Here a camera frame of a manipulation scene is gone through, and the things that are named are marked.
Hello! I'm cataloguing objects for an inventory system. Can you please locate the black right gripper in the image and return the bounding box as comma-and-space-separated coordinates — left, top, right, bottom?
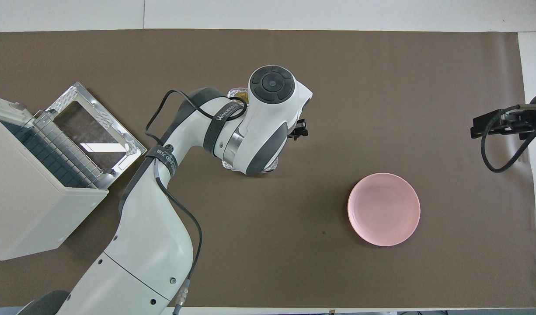
470, 103, 536, 141

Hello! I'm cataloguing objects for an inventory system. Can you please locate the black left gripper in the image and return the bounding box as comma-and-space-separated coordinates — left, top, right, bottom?
288, 117, 309, 140

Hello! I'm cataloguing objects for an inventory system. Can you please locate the aluminium foil tray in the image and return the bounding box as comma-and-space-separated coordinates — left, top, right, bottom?
221, 87, 279, 174

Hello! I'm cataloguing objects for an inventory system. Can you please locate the glass oven door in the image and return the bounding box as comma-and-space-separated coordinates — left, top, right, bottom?
45, 82, 147, 189

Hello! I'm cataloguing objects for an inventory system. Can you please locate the metal oven rack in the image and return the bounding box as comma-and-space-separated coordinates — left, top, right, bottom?
0, 116, 104, 189

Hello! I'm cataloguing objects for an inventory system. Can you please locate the cream toaster oven body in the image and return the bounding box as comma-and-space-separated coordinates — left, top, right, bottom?
0, 92, 110, 261

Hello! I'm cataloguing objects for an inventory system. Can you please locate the pink round plate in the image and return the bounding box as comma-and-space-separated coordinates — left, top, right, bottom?
348, 173, 421, 247

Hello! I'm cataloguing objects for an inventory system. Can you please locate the brown table mat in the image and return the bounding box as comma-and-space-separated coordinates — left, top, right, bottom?
0, 29, 536, 309

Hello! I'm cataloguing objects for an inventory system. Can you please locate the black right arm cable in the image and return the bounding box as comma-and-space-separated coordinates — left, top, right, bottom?
481, 105, 536, 173

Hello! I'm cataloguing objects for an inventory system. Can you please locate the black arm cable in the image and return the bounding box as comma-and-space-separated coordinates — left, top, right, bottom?
144, 90, 247, 315
481, 105, 536, 173

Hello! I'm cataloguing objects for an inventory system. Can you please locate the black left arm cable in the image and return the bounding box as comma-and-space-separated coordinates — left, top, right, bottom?
144, 90, 247, 315

